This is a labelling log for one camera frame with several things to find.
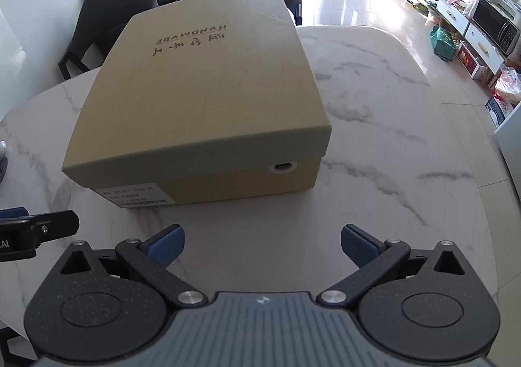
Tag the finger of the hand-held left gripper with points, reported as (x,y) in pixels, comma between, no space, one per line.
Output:
(57,224)
(12,213)

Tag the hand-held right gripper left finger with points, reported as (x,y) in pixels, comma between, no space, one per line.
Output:
(165,247)

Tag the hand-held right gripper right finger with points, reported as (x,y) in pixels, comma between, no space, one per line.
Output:
(358,245)

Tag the tan cardboard shoe box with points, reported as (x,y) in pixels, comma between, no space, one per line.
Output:
(228,184)

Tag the tan shoe box lid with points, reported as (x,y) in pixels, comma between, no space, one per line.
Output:
(203,86)

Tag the white marble desktop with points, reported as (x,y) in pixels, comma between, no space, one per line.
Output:
(386,167)

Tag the dark phone stand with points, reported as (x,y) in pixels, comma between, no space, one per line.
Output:
(3,171)

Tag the small white device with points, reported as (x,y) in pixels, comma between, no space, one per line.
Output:
(3,149)

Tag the white appliance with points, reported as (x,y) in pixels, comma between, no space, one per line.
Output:
(511,155)

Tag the plastic bag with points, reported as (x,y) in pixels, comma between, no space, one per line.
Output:
(508,86)

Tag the green bag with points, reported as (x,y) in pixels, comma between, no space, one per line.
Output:
(443,43)

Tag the white tv cabinet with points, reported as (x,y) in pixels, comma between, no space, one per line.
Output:
(480,45)

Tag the microwave oven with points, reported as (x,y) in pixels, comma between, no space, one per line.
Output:
(492,23)

